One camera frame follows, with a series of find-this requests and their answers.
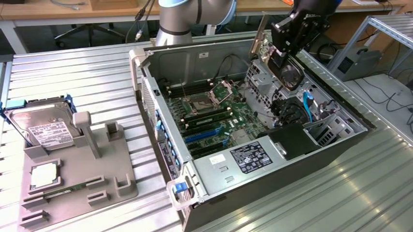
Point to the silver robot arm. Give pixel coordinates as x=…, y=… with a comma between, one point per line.
x=181, y=24

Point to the grey power supply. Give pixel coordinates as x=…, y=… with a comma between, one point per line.
x=220, y=178

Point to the GPU card with black fan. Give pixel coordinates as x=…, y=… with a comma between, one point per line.
x=291, y=77

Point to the silver chipset heatsink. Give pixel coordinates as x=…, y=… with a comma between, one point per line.
x=241, y=137

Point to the thin locking lever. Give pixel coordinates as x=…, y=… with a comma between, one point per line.
x=185, y=91

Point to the slotted metal disk bay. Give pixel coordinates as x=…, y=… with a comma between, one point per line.
x=325, y=137

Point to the black office chair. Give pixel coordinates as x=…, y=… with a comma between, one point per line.
x=90, y=31

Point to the aluminium slat table frame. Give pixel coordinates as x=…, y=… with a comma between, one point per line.
x=391, y=26

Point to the black expansion slot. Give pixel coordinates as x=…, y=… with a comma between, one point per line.
x=200, y=130
x=206, y=144
x=210, y=149

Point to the black plastic duct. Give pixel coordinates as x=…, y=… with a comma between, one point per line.
x=291, y=140

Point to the grey parts rack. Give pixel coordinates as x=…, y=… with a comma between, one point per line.
x=81, y=169

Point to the black RAM slot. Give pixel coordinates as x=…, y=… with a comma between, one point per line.
x=200, y=82
x=229, y=118
x=206, y=113
x=206, y=118
x=200, y=87

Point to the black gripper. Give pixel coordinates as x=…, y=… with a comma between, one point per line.
x=307, y=26

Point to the green RAM stick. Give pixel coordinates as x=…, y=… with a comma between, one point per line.
x=206, y=122
x=65, y=191

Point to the silver hard disk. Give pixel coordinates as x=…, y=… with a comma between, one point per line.
x=42, y=120

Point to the CPU socket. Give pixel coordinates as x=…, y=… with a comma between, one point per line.
x=200, y=104

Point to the wooden desk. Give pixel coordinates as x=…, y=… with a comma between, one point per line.
x=258, y=6
x=39, y=10

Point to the cardboard box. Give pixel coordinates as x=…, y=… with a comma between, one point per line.
x=110, y=4

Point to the silver CPU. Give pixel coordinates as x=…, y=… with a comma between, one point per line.
x=45, y=175

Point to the small orange box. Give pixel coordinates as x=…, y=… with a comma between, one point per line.
x=287, y=2

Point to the metal socket cover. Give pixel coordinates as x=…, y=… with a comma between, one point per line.
x=228, y=96

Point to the metal disk bay cage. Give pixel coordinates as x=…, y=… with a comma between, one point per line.
x=261, y=81

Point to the hard disk drive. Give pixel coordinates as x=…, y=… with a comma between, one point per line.
x=17, y=104

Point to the grey control box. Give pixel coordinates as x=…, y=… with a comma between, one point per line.
x=361, y=65

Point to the blue expansion slot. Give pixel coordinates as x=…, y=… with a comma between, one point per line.
x=201, y=135

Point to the open black PC case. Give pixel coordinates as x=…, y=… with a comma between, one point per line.
x=291, y=183

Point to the green motherboard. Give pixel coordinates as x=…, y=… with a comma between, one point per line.
x=245, y=118

